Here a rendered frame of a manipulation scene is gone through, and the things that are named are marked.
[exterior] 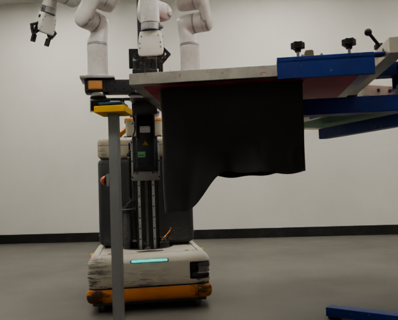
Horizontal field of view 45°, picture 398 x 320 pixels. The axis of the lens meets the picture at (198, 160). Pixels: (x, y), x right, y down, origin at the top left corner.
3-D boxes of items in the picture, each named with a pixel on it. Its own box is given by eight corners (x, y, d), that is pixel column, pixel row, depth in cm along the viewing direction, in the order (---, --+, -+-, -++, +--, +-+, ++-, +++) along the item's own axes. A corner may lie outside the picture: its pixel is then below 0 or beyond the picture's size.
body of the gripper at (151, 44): (165, 30, 190) (165, 58, 190) (139, 32, 192) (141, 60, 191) (161, 25, 183) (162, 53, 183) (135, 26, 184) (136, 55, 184)
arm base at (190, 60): (176, 82, 239) (174, 52, 239) (200, 82, 240) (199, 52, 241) (178, 75, 223) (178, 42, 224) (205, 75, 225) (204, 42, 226)
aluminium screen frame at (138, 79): (129, 84, 156) (128, 73, 157) (161, 112, 214) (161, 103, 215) (375, 70, 148) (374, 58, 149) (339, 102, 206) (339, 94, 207)
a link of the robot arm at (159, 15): (152, 8, 200) (173, 4, 197) (153, 33, 199) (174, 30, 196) (136, -5, 185) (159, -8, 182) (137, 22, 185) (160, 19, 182)
